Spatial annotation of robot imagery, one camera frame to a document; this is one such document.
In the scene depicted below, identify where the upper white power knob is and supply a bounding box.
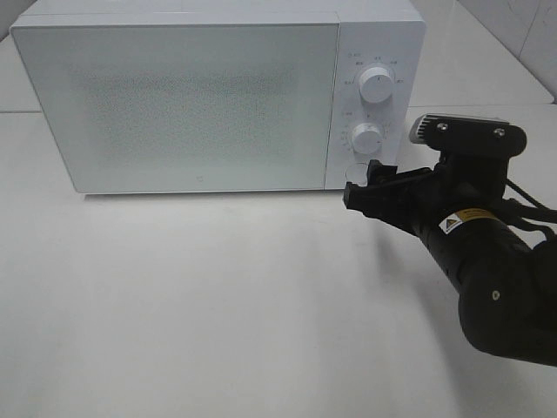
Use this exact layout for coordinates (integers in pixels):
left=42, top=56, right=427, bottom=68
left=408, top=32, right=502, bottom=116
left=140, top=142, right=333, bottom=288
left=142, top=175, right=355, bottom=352
left=358, top=65, right=394, bottom=104

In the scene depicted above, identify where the white microwave door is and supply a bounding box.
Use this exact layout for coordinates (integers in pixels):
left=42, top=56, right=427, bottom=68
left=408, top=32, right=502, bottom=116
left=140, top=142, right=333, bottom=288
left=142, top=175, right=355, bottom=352
left=13, top=24, right=338, bottom=194

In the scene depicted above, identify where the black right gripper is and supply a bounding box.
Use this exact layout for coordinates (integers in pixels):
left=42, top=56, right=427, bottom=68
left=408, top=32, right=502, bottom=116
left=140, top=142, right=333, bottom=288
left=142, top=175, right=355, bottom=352
left=343, top=113, right=527, bottom=238

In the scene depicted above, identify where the white microwave oven body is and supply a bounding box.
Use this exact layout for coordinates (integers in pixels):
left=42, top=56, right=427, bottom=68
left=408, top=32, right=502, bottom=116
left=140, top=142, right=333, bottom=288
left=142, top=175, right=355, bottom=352
left=10, top=1, right=426, bottom=193

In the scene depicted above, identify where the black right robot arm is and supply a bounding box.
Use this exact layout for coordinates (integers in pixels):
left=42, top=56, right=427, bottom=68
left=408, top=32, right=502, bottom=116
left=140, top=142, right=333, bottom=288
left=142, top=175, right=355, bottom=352
left=343, top=113, right=556, bottom=366

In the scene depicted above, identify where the lower white timer knob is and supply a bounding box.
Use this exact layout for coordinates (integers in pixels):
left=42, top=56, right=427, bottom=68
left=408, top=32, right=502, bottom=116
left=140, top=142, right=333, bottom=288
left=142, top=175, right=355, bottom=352
left=351, top=123, right=384, bottom=155

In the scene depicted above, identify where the round white door button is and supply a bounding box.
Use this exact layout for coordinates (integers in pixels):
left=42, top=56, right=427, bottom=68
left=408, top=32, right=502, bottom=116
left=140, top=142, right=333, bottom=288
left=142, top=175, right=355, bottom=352
left=345, top=163, right=368, bottom=186

